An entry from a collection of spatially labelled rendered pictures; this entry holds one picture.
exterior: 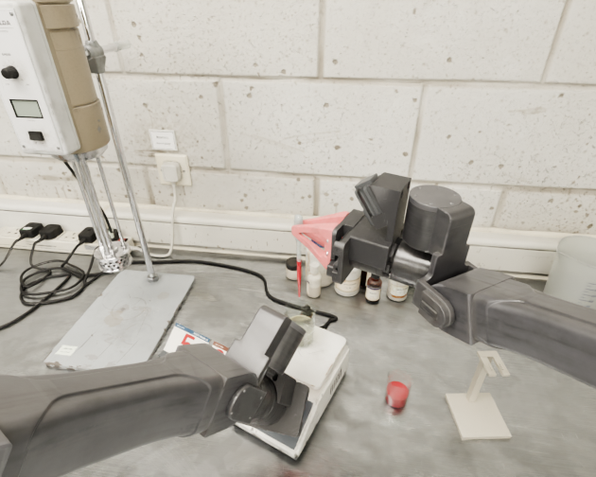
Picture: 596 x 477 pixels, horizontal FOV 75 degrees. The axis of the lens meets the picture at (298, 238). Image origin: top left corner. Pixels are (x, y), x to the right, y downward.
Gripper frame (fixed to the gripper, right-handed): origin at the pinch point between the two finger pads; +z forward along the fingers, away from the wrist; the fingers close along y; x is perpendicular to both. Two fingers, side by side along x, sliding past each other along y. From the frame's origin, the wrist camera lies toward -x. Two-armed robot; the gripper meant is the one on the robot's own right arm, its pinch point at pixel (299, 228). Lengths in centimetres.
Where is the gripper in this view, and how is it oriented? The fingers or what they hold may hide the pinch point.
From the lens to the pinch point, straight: 56.1
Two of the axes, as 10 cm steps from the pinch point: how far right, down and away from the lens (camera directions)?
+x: 0.0, 8.4, 5.5
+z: -8.7, -2.8, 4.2
